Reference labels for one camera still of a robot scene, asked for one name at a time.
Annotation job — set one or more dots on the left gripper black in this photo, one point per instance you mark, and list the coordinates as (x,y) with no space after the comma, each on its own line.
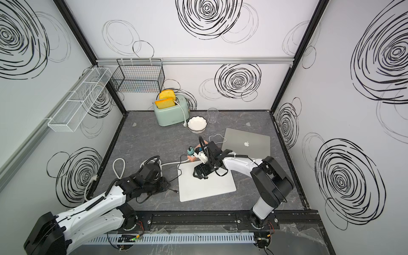
(164,186)

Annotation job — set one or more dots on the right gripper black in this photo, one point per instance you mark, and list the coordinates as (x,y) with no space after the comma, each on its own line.
(197,169)

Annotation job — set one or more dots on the pink power strip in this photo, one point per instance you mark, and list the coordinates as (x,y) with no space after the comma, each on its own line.
(197,150)

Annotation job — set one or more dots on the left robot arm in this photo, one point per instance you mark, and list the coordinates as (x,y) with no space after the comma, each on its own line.
(63,233)

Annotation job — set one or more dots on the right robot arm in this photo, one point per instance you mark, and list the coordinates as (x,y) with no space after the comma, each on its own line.
(272,182)

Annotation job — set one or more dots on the grey laptop back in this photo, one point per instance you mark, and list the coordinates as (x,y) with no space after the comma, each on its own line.
(247,143)

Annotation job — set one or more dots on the silver laptop front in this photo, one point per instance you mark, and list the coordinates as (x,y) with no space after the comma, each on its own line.
(191,188)

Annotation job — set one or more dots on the white scalloped bowl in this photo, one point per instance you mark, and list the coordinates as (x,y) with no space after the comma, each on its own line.
(197,124)

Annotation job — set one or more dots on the clear drinking glass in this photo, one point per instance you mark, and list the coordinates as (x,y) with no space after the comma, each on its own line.
(212,115)

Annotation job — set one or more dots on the mint green toaster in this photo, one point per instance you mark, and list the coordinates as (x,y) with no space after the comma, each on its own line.
(173,115)

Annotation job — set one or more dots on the yellow toast slice front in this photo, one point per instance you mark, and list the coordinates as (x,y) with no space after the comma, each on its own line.
(165,103)

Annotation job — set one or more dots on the yellow toast slice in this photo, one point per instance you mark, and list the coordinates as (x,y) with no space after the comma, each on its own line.
(166,94)
(165,103)

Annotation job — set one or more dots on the yellow toast slice back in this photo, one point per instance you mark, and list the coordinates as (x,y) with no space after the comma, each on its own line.
(166,94)

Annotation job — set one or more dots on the white mesh shelf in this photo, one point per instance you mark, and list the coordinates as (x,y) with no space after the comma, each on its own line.
(73,111)

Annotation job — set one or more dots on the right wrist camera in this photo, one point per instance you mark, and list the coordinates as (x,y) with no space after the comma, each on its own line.
(202,156)

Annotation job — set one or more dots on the white slotted cable duct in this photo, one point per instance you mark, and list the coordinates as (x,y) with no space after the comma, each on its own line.
(174,238)

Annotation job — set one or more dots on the black wire basket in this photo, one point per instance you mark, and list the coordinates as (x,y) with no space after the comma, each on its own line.
(143,75)

